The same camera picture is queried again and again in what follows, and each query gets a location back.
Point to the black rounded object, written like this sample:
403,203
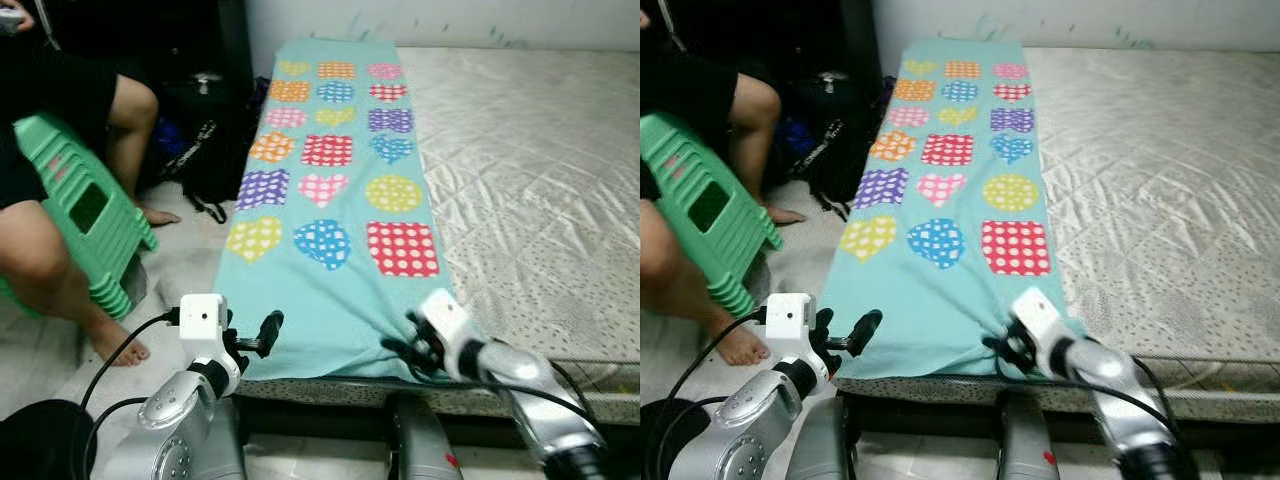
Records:
665,445
40,445

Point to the dark blue cloth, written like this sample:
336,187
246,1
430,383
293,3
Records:
168,138
797,138

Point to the person in black shorts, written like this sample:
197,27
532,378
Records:
40,270
680,280

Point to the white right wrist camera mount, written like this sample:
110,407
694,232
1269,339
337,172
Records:
1040,322
450,325

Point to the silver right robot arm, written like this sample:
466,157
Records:
1130,400
540,400

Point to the black bed frame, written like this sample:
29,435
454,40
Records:
330,420
930,420

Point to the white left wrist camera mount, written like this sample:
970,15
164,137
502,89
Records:
790,325
203,325

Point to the green plastic stool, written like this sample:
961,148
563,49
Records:
60,170
680,165

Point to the grey quilted mattress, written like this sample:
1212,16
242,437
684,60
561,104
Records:
540,170
1160,170

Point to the grey robot leg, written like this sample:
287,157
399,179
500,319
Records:
820,445
1025,445
222,445
420,445

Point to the teal blanket with coloured hearts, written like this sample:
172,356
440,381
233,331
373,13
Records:
940,300
330,300

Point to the grey left robot leg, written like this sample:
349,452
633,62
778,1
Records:
820,445
222,445

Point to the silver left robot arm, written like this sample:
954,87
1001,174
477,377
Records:
170,430
745,430

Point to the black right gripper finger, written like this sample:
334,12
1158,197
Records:
995,344
395,347

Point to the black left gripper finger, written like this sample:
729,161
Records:
270,332
864,332
822,326

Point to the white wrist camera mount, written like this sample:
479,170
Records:
203,325
450,325
790,325
1040,322

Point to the black bag with white print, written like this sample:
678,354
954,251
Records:
840,150
215,150

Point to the grey right robot leg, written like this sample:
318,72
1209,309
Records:
420,445
1025,445

